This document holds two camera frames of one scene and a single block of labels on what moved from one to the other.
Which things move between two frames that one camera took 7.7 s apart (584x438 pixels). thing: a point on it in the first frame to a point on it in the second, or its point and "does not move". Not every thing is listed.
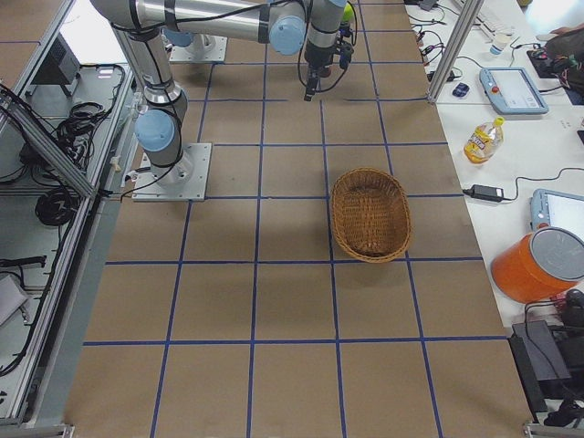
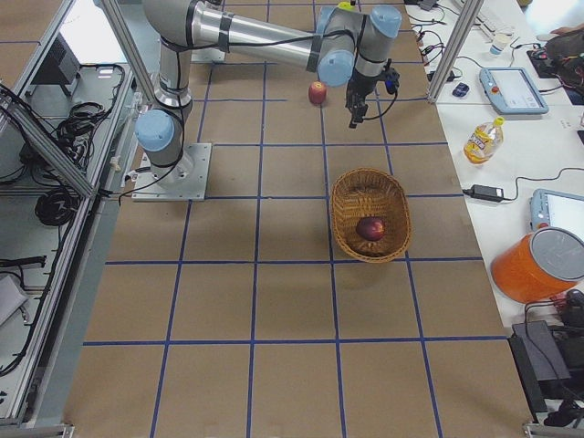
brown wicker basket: x=370 y=215 does not move
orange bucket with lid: x=539 y=265 does not move
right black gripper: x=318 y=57 to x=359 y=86
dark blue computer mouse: x=461 y=89 does not move
